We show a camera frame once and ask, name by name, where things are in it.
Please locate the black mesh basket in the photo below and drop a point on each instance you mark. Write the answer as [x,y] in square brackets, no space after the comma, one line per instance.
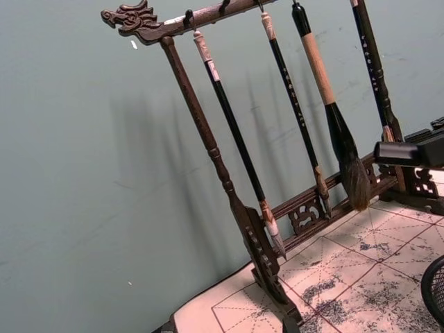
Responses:
[435,288]

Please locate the thin black brush, carved cap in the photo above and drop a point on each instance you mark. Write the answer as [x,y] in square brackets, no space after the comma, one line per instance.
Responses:
[295,100]

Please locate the black brush with brown ferrule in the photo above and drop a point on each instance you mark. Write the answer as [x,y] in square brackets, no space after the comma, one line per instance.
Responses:
[371,66]

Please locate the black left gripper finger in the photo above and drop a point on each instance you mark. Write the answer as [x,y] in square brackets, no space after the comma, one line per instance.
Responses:
[399,152]

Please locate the black brush with white bristles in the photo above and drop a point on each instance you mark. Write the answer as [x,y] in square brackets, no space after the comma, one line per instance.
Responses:
[236,138]

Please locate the dark wooden dragon brush rack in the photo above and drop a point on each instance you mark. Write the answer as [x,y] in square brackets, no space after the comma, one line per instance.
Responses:
[189,100]

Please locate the ink-stained grid practice paper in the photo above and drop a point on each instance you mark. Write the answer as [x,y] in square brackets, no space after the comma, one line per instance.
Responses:
[374,277]

